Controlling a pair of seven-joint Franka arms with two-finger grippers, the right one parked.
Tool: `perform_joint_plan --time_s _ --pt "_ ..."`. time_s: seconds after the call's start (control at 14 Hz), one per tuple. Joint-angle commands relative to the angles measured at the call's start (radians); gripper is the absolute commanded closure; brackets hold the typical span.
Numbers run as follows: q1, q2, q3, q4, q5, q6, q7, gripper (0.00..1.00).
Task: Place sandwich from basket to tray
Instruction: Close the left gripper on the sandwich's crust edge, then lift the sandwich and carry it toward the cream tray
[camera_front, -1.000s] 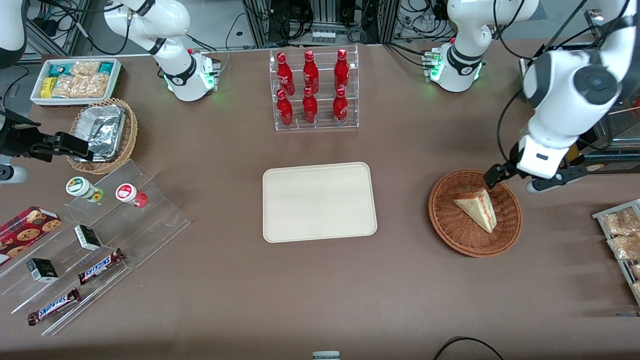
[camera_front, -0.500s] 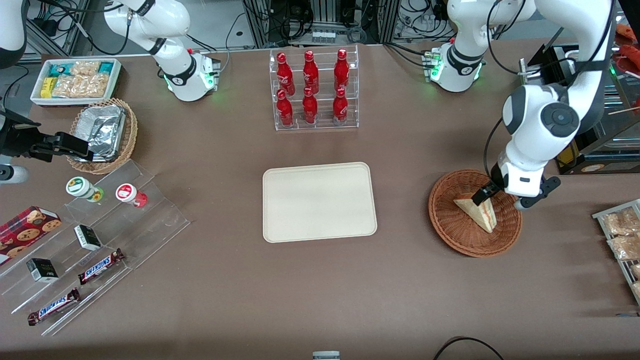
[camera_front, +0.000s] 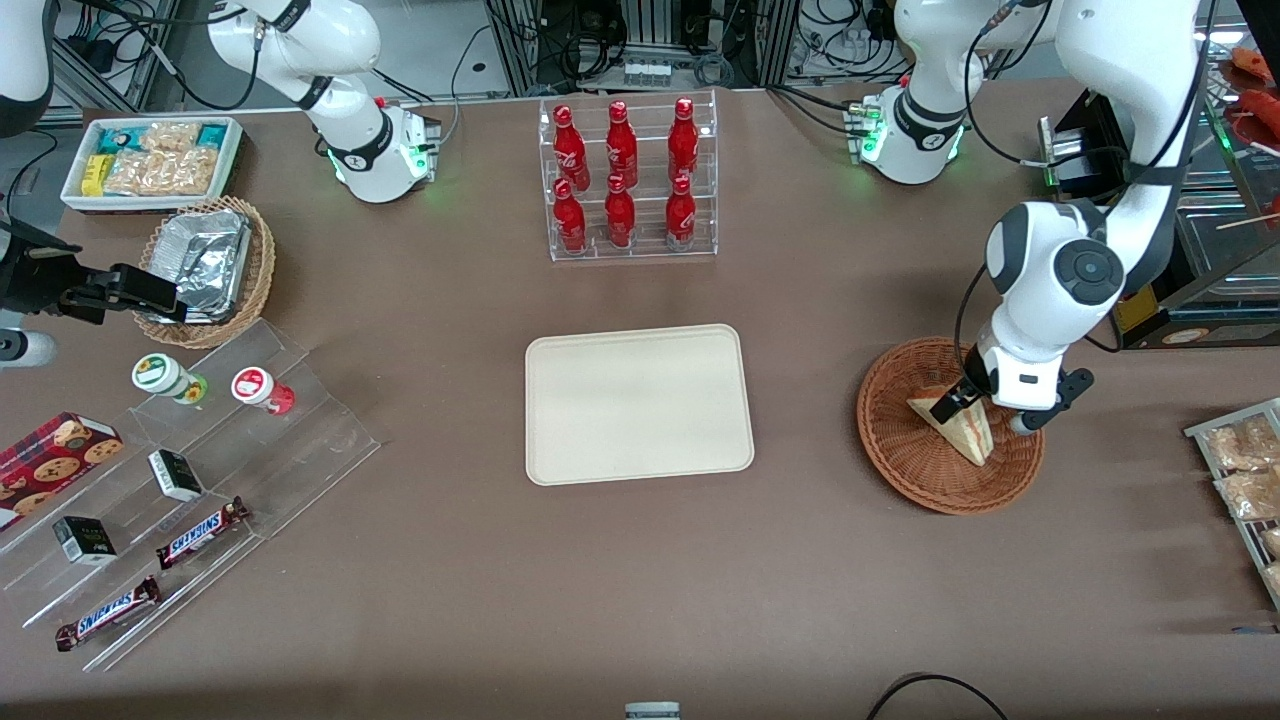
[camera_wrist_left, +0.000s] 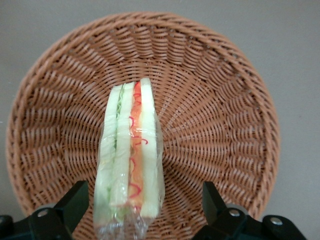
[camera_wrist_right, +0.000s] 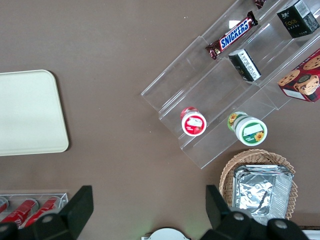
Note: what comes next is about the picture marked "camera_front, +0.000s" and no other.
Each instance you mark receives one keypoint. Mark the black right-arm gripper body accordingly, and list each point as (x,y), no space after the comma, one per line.
(28,281)

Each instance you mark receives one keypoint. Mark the triangular sandwich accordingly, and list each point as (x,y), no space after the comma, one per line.
(965,435)

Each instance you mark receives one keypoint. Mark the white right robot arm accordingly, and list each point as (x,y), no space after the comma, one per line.
(350,150)

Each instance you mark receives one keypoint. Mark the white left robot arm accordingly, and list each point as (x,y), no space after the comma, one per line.
(1060,270)

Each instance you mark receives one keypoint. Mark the round brown wicker basket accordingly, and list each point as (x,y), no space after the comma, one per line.
(900,450)

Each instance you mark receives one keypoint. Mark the light tan wicker basket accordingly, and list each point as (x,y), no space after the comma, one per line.
(260,260)

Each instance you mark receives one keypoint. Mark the cream rectangular plastic tray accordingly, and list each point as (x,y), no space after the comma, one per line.
(640,405)

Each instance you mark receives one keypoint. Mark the silver foil container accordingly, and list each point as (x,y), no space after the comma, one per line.
(200,260)

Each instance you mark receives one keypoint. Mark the green-lid white cup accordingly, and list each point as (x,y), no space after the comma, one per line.
(158,373)

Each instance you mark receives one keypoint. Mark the white snack bin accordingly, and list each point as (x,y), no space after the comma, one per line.
(75,200)

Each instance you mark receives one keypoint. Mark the yellow snack packet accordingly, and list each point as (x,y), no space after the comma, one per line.
(96,175)

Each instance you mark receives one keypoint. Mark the red-lid white cup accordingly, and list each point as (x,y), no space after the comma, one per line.
(255,386)

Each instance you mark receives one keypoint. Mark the large clear cracker bag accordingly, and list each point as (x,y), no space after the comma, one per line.
(165,172)

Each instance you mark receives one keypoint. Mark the teal snack packet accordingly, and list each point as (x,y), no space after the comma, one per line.
(122,140)
(212,135)

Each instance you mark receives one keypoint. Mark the small clear cracker bag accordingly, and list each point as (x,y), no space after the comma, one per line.
(170,136)

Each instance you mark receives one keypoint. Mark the small black box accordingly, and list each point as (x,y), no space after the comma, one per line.
(85,540)
(175,475)

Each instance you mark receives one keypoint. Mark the clear acrylic stepped display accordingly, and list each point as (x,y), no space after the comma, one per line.
(300,440)

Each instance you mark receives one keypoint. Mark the red cookie box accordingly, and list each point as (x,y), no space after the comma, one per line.
(50,465)

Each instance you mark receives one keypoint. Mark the glass food display cabinet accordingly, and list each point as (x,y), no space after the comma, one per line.
(1200,290)

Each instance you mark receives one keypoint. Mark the Snickers chocolate bar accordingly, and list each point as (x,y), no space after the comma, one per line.
(108,613)
(200,535)

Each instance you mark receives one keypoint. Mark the bagged bread pastry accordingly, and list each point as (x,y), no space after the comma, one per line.
(1240,445)
(1250,495)
(1273,542)

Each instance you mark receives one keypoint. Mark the black electronic box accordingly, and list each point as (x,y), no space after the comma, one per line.
(1090,150)

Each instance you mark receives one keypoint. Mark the red cola bottle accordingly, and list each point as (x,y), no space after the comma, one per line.
(620,215)
(681,215)
(569,220)
(683,142)
(621,145)
(570,150)

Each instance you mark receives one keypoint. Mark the clear acrylic bottle rack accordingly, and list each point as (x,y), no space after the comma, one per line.
(645,215)

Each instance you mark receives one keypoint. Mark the small grey device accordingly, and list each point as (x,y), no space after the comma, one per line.
(652,711)

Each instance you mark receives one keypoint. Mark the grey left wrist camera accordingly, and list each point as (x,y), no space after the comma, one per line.
(1030,422)

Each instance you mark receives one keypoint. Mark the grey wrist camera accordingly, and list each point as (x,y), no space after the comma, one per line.
(25,349)
(1030,422)

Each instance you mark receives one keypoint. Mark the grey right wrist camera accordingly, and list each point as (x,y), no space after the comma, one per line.
(25,349)

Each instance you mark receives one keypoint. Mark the aluminium equipment frame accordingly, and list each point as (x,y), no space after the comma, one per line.
(650,40)

